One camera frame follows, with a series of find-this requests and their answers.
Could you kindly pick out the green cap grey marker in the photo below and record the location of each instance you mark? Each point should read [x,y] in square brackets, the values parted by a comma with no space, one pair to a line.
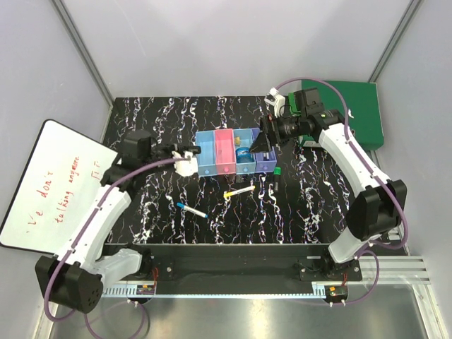
[276,179]

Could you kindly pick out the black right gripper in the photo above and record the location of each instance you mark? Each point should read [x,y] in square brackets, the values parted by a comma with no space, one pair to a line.
[270,125]

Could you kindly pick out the pink bin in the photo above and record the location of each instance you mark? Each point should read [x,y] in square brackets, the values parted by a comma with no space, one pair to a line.
[225,158]

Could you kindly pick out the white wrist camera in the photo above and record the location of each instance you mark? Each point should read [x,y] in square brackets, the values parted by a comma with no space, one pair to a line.
[276,101]
[186,163]

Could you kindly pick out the purple bin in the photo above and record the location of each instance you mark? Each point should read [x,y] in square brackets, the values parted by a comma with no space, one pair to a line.
[263,166]

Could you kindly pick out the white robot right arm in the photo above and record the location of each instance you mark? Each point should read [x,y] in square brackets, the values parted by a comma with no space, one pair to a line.
[379,201]

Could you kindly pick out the blue cap white marker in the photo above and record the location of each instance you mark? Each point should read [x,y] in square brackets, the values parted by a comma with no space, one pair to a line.
[192,210]

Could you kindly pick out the light blue bin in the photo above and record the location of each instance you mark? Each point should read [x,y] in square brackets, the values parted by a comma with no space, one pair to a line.
[246,139]
[206,158]

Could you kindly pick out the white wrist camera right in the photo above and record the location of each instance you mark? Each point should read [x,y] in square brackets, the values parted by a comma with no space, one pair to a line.
[276,101]

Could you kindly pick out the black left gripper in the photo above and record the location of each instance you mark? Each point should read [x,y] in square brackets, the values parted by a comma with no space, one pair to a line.
[167,148]

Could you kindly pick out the white whiteboard red writing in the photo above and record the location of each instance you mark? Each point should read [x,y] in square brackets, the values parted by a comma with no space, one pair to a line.
[58,185]

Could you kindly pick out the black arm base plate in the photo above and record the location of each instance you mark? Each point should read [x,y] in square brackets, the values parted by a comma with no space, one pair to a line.
[243,269]

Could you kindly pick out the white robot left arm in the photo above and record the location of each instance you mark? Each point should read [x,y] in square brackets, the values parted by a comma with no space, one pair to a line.
[76,275]

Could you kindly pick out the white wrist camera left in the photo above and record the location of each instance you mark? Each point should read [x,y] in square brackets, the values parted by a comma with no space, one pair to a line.
[186,163]

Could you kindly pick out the yellow cap white marker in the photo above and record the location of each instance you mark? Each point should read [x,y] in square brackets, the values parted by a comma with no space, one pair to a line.
[238,191]

